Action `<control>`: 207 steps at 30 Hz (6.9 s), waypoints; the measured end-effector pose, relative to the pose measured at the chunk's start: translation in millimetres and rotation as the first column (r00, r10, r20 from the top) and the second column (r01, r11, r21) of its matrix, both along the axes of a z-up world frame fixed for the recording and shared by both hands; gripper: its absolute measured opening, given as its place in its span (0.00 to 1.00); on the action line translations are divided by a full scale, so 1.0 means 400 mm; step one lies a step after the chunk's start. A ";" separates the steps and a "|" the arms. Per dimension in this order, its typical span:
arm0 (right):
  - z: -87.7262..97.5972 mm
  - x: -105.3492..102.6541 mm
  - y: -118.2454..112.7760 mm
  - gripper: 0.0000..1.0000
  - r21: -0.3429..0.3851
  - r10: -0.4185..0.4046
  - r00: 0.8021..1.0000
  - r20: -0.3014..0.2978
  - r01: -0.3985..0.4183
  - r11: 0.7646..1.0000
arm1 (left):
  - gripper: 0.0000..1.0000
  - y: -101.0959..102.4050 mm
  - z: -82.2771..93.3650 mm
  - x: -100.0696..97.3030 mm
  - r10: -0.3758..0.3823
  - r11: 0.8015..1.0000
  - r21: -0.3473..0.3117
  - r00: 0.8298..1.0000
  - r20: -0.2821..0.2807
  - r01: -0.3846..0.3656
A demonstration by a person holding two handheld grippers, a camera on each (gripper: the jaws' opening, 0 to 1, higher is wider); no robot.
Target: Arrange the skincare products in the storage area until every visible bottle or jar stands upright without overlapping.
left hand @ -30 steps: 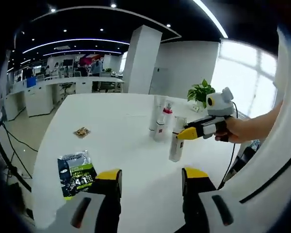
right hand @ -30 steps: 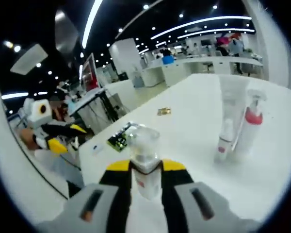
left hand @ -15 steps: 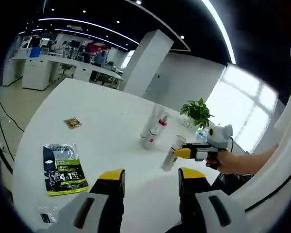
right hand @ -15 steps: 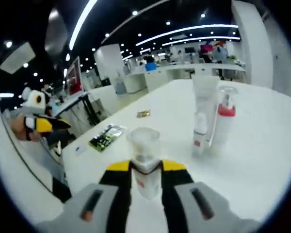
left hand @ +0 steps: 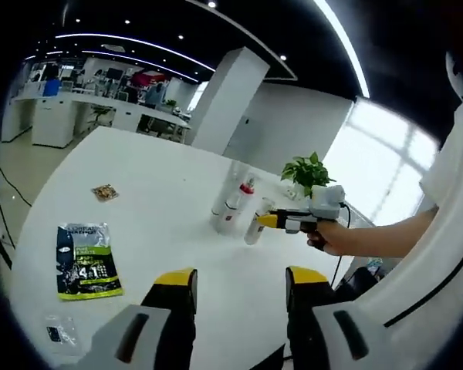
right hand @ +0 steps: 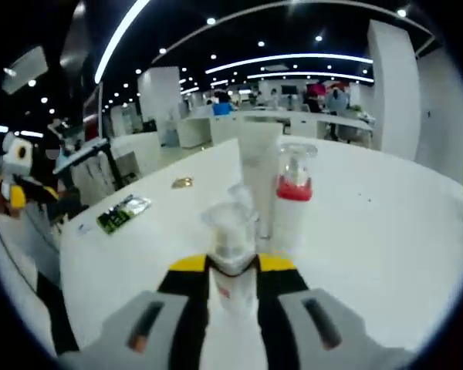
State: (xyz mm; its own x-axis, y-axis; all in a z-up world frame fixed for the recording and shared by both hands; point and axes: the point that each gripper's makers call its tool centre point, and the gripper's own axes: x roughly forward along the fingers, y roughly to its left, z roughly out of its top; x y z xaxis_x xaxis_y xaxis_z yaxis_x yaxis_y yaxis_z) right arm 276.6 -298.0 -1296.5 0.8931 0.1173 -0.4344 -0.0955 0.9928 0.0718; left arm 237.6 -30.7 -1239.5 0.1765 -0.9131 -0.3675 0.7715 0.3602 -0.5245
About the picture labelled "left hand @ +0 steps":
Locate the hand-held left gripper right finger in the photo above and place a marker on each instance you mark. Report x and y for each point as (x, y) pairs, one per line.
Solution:
(312, 327)

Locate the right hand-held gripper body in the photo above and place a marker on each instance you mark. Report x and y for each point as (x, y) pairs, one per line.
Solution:
(328, 200)

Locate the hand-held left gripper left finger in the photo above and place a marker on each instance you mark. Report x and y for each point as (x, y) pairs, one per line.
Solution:
(158, 339)

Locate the clear capped white skincare bottle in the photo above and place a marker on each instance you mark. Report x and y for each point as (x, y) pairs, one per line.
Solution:
(256, 227)

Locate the clear tube with red cap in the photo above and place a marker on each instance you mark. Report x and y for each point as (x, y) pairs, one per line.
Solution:
(247, 189)

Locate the clear skincare sample sachet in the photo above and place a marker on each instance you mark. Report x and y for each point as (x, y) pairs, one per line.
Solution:
(61, 335)

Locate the green black skincare sachet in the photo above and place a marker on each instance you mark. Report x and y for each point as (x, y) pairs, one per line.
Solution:
(86, 262)

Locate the small gold skincare packet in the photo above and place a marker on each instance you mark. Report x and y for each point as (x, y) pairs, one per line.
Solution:
(106, 192)

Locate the person's right hand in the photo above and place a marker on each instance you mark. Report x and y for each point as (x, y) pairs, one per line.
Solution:
(333, 241)

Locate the white desktop socket block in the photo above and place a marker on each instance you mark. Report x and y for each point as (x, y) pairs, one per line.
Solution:
(290, 191)

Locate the green potted plant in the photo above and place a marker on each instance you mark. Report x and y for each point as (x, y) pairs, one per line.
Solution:
(308, 171)

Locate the person's white shirt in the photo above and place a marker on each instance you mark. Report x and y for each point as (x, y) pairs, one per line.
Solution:
(455, 173)

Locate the long white ceiling light strip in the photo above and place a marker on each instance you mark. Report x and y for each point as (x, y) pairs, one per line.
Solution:
(349, 42)

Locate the magenta sign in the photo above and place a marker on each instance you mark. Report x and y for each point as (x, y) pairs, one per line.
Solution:
(142, 79)

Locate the long white office counter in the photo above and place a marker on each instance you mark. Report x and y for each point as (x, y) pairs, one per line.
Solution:
(50, 123)

